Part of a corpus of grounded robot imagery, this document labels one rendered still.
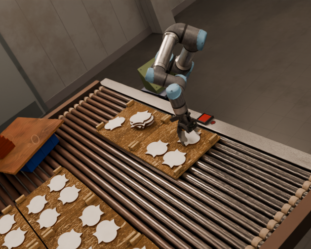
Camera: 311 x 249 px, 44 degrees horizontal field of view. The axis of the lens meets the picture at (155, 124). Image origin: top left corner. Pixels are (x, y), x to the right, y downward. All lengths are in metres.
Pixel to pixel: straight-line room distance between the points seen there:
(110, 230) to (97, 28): 4.09
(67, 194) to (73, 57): 3.47
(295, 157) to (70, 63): 4.04
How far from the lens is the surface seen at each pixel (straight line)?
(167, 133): 2.27
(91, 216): 2.02
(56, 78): 5.40
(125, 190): 2.08
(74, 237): 1.98
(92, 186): 2.22
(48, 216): 2.19
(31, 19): 5.19
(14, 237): 2.23
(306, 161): 1.91
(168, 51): 2.16
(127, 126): 2.48
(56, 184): 2.35
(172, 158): 2.07
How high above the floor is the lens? 2.27
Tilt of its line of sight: 34 degrees down
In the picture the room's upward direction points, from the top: 24 degrees counter-clockwise
